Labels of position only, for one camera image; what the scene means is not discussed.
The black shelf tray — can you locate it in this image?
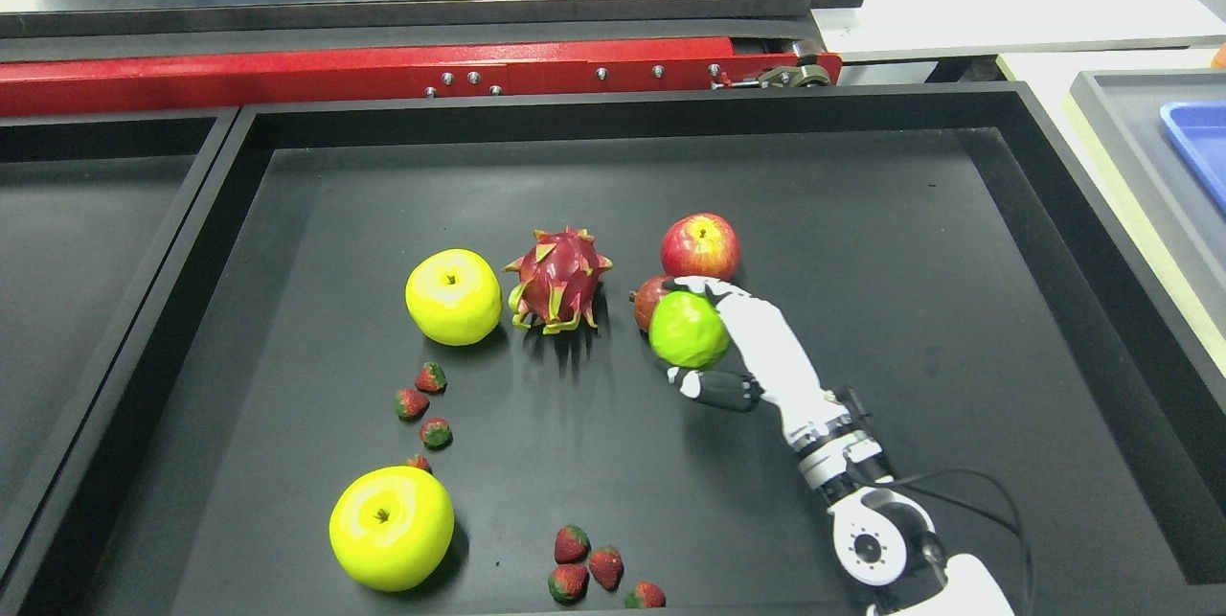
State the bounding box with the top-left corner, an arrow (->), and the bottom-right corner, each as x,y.
2,83 -> 1224,615

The strawberry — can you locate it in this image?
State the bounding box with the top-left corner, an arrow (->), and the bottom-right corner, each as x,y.
547,563 -> 588,605
624,580 -> 667,610
405,454 -> 433,472
418,417 -> 454,450
395,388 -> 430,422
555,524 -> 591,564
588,545 -> 624,591
413,361 -> 447,395

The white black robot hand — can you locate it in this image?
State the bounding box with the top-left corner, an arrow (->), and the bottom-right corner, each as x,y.
663,276 -> 855,452

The red metal beam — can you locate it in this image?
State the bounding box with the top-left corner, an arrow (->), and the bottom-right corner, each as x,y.
1,36 -> 843,117

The yellow apple lower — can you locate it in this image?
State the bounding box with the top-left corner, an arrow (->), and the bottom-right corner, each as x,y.
329,465 -> 455,591

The yellow apple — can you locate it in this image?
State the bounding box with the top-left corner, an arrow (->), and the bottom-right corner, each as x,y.
405,248 -> 501,347
329,465 -> 455,591

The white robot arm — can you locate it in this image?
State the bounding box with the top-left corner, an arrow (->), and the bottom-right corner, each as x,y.
781,405 -> 1014,615

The pink dragon fruit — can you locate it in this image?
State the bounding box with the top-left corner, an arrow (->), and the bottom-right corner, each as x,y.
501,226 -> 614,335

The red apple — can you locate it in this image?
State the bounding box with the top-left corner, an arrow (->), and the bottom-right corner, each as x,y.
660,214 -> 741,283

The dark red fruit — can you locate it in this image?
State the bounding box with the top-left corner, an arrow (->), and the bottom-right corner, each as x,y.
626,274 -> 673,333

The green apple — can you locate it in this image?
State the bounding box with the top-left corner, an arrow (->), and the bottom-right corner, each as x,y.
647,291 -> 732,369

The blue plastic tray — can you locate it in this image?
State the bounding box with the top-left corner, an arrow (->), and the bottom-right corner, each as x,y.
1159,99 -> 1225,216

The yellow apple upper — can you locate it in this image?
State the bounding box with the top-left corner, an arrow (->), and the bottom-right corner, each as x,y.
405,248 -> 501,347

